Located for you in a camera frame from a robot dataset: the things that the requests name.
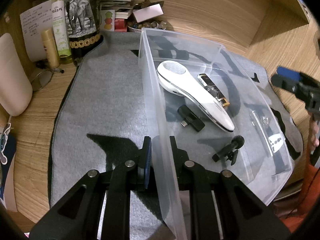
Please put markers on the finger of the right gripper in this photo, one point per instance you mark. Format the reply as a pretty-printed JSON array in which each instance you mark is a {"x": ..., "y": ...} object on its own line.
[{"x": 288, "y": 79}]

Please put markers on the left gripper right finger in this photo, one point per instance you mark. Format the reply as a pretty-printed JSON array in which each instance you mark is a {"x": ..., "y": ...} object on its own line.
[{"x": 221, "y": 205}]

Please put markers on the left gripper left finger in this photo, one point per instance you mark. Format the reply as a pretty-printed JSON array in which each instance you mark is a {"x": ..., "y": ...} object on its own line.
[{"x": 98, "y": 205}]

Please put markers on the black clip microphone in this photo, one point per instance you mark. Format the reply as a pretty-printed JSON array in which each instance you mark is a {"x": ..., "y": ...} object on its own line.
[{"x": 230, "y": 151}]

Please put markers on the black usb adapter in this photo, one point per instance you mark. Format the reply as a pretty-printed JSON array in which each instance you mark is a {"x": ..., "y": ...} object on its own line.
[{"x": 190, "y": 118}]

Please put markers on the clear plastic storage bin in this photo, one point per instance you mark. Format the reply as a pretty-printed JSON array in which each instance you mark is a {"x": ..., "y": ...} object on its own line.
[{"x": 264, "y": 176}]

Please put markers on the white handheld massager device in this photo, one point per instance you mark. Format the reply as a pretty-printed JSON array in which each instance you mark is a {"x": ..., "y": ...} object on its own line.
[{"x": 176, "y": 79}]

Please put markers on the person's hand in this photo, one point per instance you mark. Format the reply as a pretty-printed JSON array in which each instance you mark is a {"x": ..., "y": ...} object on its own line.
[{"x": 313, "y": 140}]

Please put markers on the grey mat with black letters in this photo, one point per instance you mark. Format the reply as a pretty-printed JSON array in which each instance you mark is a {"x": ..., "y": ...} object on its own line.
[{"x": 102, "y": 123}]

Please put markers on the cartoon sticker card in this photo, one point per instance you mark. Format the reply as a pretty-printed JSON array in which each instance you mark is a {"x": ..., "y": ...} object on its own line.
[{"x": 8, "y": 152}]

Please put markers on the eyeglasses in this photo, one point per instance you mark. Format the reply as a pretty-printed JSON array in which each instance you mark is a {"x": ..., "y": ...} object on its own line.
[{"x": 41, "y": 77}]

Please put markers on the small white card box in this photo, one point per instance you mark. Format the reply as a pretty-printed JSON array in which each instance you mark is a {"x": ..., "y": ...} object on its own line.
[{"x": 147, "y": 13}]

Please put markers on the yellow lip balm tube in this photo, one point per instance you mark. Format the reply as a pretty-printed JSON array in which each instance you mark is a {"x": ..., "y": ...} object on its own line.
[{"x": 50, "y": 48}]

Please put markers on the white bowl of stones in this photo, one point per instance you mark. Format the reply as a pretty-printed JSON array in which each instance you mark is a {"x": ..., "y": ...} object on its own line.
[{"x": 137, "y": 28}]

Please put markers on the stack of books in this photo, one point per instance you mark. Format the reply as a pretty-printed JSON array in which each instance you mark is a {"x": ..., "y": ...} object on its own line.
[{"x": 114, "y": 14}]

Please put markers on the white handwritten note paper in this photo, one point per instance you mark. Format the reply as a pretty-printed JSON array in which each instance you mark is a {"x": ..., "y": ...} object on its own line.
[{"x": 33, "y": 22}]

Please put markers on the green spray bottle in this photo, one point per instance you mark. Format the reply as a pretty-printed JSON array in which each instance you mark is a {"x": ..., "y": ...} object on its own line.
[{"x": 60, "y": 31}]

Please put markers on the dark wine bottle elephant label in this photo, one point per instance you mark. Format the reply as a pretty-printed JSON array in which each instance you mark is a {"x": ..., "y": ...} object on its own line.
[{"x": 82, "y": 18}]

